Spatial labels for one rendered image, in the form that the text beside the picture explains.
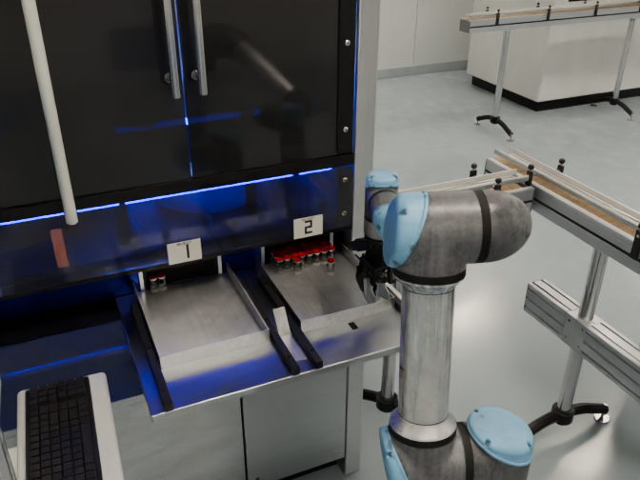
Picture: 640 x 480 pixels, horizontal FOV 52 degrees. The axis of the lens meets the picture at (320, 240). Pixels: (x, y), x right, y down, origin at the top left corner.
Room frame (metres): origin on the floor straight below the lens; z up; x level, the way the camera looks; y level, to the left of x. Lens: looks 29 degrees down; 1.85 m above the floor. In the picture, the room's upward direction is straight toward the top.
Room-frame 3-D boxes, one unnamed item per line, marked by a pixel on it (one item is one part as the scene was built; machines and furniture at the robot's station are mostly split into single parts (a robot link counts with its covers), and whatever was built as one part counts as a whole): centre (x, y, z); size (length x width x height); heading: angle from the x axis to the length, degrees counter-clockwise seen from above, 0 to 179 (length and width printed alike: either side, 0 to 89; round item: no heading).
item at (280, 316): (1.26, 0.07, 0.91); 0.14 x 0.03 x 0.06; 25
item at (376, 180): (1.37, -0.14, 1.21); 0.09 x 0.08 x 0.11; 5
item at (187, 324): (1.37, 0.31, 0.90); 0.34 x 0.26 x 0.04; 24
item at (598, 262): (1.84, -0.90, 0.46); 0.09 x 0.09 x 0.77; 24
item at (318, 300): (1.51, 0.00, 0.90); 0.34 x 0.26 x 0.04; 24
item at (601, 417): (1.84, -0.90, 0.07); 0.50 x 0.08 x 0.14; 114
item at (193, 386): (1.37, 0.12, 0.87); 0.70 x 0.48 x 0.02; 114
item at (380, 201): (1.28, -0.17, 1.21); 0.11 x 0.11 x 0.08; 5
